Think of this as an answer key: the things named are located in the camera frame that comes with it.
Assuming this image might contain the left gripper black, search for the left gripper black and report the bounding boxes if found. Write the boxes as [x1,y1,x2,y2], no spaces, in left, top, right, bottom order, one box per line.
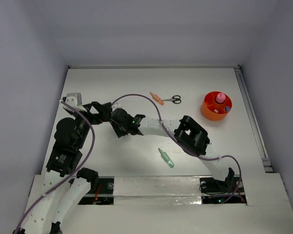
[71,100,112,148]

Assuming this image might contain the orange highlighter pen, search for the orange highlighter pen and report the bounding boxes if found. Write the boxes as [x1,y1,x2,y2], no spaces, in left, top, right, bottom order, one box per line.
[150,92,165,106]

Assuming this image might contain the black handled scissors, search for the black handled scissors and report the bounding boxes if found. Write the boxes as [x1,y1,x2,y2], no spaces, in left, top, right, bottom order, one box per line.
[163,95,182,104]

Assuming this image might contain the clear bottle blue cap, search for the clear bottle blue cap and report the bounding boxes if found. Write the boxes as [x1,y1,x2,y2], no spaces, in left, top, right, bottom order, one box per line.
[224,106,231,112]

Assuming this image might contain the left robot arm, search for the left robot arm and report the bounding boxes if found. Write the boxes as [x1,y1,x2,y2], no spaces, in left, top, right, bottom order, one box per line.
[13,97,112,234]

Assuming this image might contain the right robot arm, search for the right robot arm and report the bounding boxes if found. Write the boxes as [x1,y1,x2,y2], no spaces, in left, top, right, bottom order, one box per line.
[110,108,234,191]

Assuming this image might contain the green highlighter pen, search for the green highlighter pen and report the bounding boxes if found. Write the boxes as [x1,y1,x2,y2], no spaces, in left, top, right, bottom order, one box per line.
[158,148,175,168]

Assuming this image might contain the silver taped front panel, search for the silver taped front panel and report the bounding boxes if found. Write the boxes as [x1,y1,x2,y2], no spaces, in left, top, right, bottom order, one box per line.
[113,176,202,206]

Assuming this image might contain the orange round organizer container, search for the orange round organizer container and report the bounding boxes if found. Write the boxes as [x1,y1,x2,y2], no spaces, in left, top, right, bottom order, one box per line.
[201,91,232,121]

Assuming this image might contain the pink capped glue bottle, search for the pink capped glue bottle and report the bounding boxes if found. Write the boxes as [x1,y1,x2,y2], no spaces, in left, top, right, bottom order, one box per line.
[215,93,226,104]

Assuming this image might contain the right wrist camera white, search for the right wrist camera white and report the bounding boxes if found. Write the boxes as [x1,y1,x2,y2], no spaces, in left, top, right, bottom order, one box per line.
[112,102,123,111]

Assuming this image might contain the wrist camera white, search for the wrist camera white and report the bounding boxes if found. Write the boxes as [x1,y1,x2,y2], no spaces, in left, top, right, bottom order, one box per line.
[59,93,85,111]
[112,102,123,111]

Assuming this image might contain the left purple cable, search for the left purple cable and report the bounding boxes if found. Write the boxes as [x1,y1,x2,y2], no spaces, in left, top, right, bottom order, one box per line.
[13,102,96,234]

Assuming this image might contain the purple cable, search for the purple cable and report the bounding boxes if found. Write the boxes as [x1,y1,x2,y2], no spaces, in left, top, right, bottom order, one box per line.
[111,94,242,203]
[13,102,96,234]

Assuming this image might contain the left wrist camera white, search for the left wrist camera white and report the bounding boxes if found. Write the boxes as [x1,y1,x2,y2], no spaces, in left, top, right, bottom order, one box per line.
[59,93,85,111]

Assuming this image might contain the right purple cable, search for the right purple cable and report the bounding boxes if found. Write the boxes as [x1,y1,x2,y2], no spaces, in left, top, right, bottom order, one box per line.
[111,94,242,203]

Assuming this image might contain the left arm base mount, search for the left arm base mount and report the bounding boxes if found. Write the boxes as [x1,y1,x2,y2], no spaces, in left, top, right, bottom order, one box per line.
[78,177,114,205]

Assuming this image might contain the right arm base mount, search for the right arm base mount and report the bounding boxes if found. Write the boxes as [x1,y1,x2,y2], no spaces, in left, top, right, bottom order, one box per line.
[199,168,247,204]

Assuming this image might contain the aluminium rail right edge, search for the aluminium rail right edge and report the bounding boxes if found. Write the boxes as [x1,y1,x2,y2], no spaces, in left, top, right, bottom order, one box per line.
[234,66,274,173]

